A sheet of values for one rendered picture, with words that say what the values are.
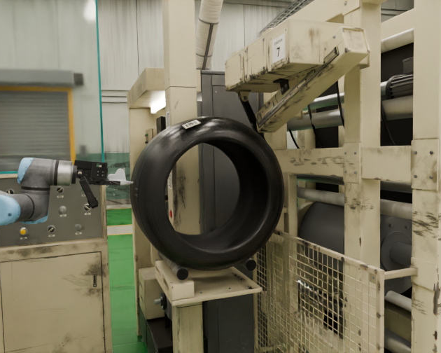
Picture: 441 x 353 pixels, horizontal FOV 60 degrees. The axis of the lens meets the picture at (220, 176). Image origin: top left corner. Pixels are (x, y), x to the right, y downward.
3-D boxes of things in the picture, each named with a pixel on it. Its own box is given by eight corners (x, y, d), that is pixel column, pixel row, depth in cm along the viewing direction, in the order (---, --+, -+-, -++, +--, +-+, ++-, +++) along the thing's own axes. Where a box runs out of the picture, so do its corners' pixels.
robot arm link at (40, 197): (7, 223, 126) (10, 185, 126) (28, 219, 138) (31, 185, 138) (33, 226, 125) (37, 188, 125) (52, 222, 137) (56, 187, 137)
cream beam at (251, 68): (223, 92, 182) (222, 60, 181) (271, 93, 191) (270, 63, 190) (288, 63, 125) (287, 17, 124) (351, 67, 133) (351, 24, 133)
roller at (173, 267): (170, 255, 177) (160, 258, 175) (167, 246, 176) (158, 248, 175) (190, 278, 144) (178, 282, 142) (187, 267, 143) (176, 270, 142)
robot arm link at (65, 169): (56, 186, 130) (58, 184, 139) (71, 187, 132) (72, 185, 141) (59, 160, 130) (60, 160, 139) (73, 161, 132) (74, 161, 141)
